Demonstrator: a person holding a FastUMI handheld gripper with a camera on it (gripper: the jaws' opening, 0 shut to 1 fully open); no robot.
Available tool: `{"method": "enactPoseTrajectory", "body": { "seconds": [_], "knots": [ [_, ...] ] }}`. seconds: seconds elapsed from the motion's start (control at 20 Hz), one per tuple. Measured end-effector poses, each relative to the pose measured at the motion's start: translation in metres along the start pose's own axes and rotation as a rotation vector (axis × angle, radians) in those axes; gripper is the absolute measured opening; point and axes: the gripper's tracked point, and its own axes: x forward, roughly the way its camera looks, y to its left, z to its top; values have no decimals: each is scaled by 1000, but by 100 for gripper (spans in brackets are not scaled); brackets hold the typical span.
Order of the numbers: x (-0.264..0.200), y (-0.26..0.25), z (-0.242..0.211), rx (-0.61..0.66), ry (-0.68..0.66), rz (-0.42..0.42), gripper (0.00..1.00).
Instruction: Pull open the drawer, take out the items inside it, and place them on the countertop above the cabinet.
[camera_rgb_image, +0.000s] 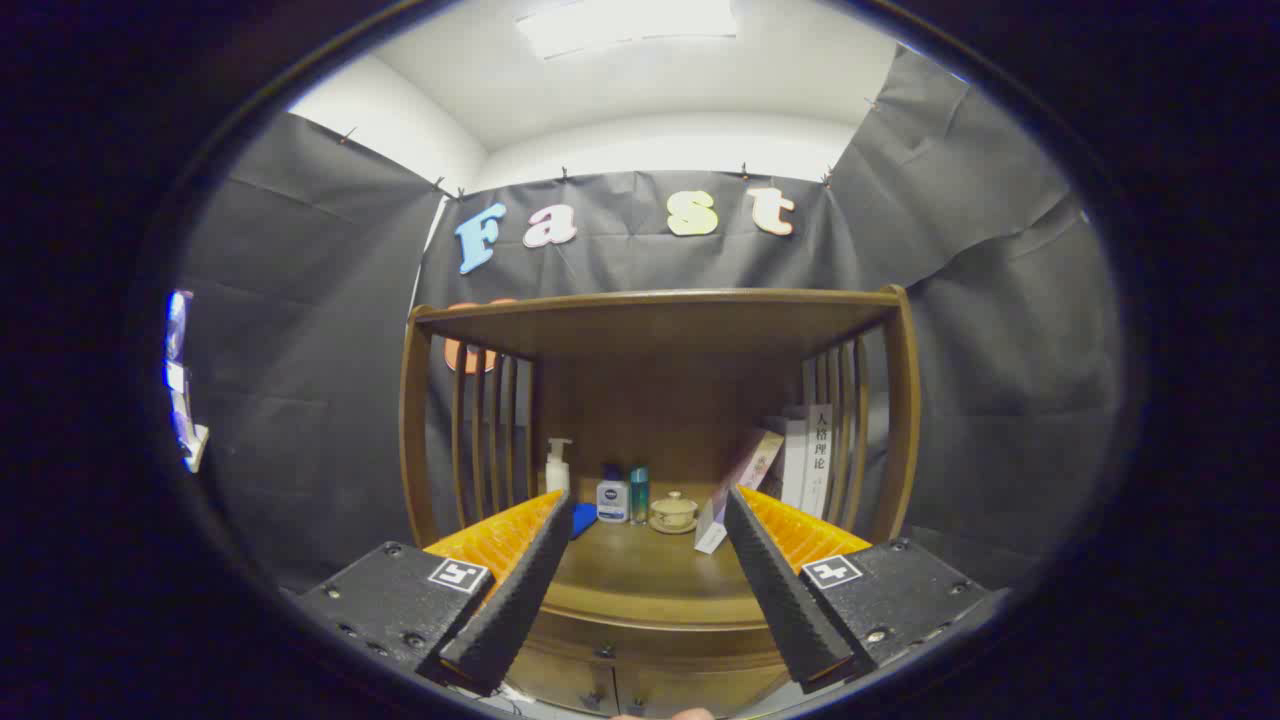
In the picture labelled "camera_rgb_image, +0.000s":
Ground wooden countertop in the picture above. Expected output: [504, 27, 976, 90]
[530, 515, 801, 633]

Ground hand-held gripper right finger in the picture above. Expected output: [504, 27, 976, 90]
[722, 485, 1006, 693]

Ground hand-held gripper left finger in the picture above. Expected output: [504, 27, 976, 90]
[295, 488, 573, 698]

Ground cream lidded tea cup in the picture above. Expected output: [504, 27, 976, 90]
[649, 490, 699, 535]

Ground wooden cabinet with slatted shelf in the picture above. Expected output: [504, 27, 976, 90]
[398, 285, 923, 719]

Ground white lotion bottle blue cap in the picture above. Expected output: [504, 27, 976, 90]
[596, 465, 630, 524]

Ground pink purple book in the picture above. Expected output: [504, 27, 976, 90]
[694, 430, 786, 555]

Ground white book black characters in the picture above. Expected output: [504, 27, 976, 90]
[805, 404, 834, 521]

